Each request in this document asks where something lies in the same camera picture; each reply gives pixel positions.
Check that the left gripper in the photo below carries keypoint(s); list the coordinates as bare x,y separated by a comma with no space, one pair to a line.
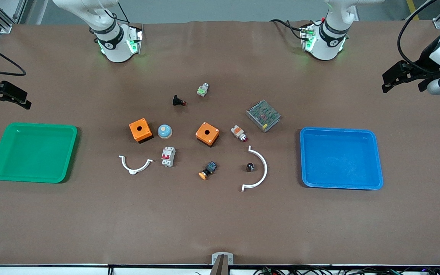
423,65

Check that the white red circuit breaker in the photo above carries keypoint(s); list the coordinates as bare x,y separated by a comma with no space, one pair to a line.
168,156

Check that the black cylindrical capacitor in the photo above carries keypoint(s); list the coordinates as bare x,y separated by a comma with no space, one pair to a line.
249,167

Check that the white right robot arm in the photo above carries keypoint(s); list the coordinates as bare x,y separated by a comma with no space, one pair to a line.
115,47

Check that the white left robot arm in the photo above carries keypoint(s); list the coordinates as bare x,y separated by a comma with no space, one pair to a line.
325,47

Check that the green plastic tray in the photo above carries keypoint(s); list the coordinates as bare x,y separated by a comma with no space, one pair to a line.
33,152

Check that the blue plastic tray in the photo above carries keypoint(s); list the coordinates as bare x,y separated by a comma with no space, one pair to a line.
340,158

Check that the small white pipe clamp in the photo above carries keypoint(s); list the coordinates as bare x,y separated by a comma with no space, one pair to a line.
132,170

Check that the metal mesh power supply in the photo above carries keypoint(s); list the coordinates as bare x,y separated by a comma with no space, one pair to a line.
263,115

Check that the blue dome buzzer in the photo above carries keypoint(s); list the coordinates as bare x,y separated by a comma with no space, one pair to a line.
164,131

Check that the large white arc clamp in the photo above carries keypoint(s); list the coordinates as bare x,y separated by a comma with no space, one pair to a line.
264,168

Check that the red indicator lamp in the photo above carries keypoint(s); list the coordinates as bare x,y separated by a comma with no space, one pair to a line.
238,132

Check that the orange push-button enclosure box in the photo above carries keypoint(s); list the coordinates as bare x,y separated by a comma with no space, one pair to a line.
146,132
212,136

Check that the black red-tipped switch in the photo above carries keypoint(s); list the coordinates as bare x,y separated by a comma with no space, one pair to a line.
177,100

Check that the green white button switch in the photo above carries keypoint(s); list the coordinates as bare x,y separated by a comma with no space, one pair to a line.
203,90

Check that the orange push button switch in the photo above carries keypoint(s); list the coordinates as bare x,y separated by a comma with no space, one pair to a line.
209,169

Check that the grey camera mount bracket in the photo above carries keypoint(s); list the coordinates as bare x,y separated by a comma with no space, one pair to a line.
222,259

